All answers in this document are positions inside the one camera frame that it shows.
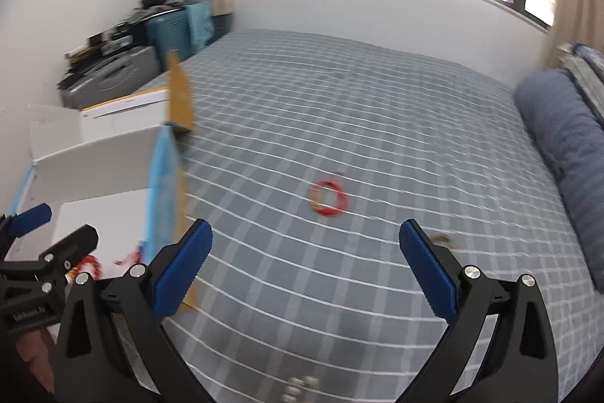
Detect red braided cord bracelet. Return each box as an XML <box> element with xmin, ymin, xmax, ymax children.
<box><xmin>307</xmin><ymin>174</ymin><xmax>351</xmax><ymax>218</ymax></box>

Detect white pearl bracelet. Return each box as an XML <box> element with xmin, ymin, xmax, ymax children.
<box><xmin>281</xmin><ymin>375</ymin><xmax>320</xmax><ymax>403</ymax></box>

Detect left hand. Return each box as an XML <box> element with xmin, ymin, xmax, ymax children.
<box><xmin>15</xmin><ymin>330</ymin><xmax>54</xmax><ymax>393</ymax></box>

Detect blue yellow cardboard box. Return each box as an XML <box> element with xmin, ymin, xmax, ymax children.
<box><xmin>7</xmin><ymin>51</ymin><xmax>194</xmax><ymax>278</ymax></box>

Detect grey checked bed sheet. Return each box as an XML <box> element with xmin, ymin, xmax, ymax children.
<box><xmin>165</xmin><ymin>31</ymin><xmax>603</xmax><ymax>402</ymax></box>

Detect grey suitcase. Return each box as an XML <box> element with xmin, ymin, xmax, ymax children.
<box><xmin>57</xmin><ymin>46</ymin><xmax>160</xmax><ymax>110</ymax></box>

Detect blue striped pillow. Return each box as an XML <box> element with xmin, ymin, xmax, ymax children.
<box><xmin>514</xmin><ymin>69</ymin><xmax>603</xmax><ymax>292</ymax></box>

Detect teal suitcase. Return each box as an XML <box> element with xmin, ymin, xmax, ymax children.
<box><xmin>144</xmin><ymin>5</ymin><xmax>194</xmax><ymax>65</ymax></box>

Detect light blue cloth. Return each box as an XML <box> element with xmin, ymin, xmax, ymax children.
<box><xmin>185</xmin><ymin>1</ymin><xmax>214</xmax><ymax>54</ymax></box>

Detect folded checked quilt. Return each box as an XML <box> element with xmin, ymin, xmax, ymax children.
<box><xmin>558</xmin><ymin>42</ymin><xmax>604</xmax><ymax>125</ymax></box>

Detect black clothes pile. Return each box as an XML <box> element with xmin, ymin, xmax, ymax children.
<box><xmin>128</xmin><ymin>0</ymin><xmax>185</xmax><ymax>25</ymax></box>

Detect red bead bracelet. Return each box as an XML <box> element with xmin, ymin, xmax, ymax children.
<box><xmin>69</xmin><ymin>255</ymin><xmax>103</xmax><ymax>283</ymax></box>

